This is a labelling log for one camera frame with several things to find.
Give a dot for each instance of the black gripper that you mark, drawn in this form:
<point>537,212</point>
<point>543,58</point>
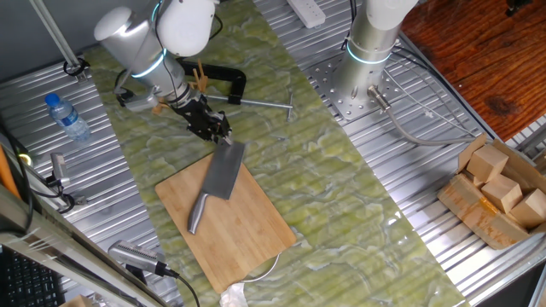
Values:
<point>198,117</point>

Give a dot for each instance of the stainless steel cleaver knife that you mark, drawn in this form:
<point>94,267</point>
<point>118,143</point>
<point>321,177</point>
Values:
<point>224,170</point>

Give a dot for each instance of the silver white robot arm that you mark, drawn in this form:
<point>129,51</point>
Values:
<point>128,38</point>

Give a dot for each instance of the wooden knife rack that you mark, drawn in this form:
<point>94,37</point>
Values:
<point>200,79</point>

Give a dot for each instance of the black C-clamp with steel screw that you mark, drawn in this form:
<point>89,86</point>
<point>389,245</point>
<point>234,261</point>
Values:
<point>230,74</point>

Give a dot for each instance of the bamboo cutting board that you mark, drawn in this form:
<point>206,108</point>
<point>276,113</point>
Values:
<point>256,239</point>

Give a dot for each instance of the green marble pattern mat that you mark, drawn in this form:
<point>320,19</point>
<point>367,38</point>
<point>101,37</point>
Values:
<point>341,192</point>

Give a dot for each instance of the white power strip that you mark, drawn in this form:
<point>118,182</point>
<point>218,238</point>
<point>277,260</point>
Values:
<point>307,12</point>

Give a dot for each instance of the silver ribbed handheld device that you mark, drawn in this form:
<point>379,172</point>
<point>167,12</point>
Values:
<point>134,256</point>

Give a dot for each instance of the clear water bottle blue label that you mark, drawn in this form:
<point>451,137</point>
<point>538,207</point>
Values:
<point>68,117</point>

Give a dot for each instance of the crumpled white tissue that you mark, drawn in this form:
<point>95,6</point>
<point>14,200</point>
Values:
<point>234,296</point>

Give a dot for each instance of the slanted aluminium pole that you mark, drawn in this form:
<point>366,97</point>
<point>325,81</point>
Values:
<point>55,36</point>

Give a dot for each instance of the large light wooden block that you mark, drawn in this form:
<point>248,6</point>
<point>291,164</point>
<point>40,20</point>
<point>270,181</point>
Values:
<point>77,302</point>

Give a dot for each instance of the black keyboard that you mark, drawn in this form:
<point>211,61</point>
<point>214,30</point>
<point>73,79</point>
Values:
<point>25,281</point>

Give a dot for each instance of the brown cardboard box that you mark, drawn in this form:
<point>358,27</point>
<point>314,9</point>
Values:
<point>478,213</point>

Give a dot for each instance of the light wooden cube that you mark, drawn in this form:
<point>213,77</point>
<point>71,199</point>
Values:
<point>488,164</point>
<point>529,209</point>
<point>502,194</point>

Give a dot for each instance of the small black object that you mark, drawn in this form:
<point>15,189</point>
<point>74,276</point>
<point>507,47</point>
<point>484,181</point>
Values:
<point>516,6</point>

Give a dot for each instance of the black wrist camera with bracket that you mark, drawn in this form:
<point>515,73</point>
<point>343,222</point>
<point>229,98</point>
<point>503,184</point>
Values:
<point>141,102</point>

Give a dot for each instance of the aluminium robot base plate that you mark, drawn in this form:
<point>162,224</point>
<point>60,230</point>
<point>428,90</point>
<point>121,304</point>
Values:
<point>328,85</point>

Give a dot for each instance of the small camera on metal mount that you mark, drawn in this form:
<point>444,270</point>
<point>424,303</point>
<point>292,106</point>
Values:
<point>59,166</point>

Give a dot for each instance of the aluminium frame bar with bracket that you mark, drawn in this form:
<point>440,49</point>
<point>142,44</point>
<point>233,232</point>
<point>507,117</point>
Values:
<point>85,264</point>

